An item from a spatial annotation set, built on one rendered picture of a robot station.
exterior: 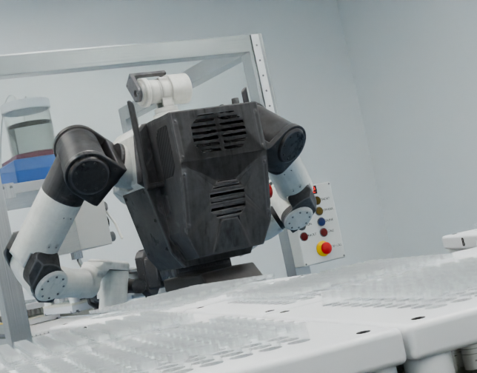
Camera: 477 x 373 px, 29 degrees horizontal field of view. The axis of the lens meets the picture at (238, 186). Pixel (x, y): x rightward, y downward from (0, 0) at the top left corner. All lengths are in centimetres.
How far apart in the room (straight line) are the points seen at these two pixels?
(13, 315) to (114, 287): 59
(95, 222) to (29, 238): 95
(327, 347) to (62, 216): 144
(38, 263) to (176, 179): 35
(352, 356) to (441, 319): 6
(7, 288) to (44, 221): 82
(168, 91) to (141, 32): 463
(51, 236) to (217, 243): 34
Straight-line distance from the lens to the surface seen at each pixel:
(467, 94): 626
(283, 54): 704
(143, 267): 243
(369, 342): 50
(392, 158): 700
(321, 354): 49
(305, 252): 306
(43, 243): 193
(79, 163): 180
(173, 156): 179
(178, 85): 201
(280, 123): 204
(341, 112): 717
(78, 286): 209
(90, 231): 286
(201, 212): 181
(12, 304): 271
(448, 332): 53
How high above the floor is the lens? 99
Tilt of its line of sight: 3 degrees up
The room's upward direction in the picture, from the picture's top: 12 degrees counter-clockwise
